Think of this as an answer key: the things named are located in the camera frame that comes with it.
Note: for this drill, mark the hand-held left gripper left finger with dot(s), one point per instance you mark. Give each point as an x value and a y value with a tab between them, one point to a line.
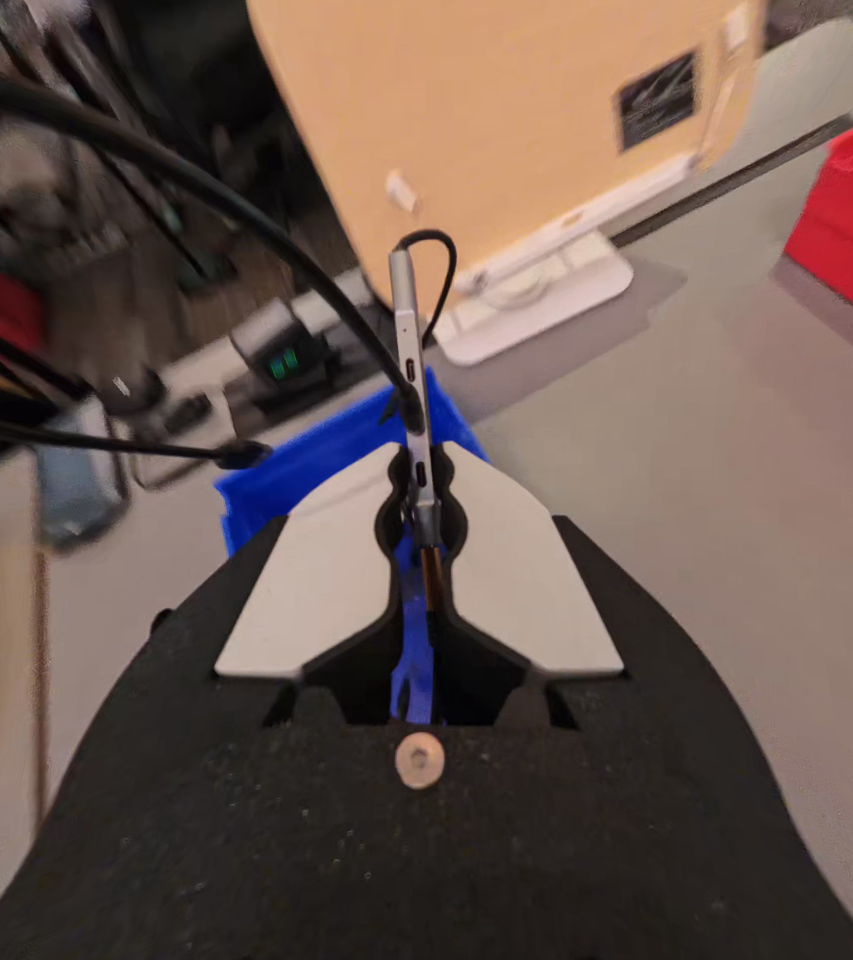
306	592

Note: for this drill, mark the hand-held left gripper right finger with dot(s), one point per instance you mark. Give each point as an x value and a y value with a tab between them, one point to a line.
531	592

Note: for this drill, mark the blue storage bin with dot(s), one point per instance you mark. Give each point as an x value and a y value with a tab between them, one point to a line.
299	465

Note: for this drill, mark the grey USB hub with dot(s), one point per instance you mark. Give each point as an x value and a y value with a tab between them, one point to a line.
408	322

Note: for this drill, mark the grey desk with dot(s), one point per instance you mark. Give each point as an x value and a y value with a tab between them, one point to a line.
696	487

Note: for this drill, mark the black power station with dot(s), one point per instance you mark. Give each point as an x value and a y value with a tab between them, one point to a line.
280	352

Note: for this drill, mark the grey pouch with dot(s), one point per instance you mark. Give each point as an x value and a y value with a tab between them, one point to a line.
81	480

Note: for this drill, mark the wooden stand with white base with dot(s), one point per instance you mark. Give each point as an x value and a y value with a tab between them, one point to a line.
471	112

